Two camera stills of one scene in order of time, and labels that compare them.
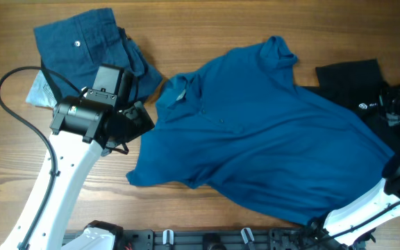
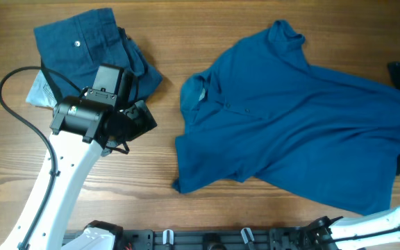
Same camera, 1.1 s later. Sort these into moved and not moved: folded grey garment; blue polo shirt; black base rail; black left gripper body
Moved: blue polo shirt
Not moved: black base rail; folded grey garment; black left gripper body
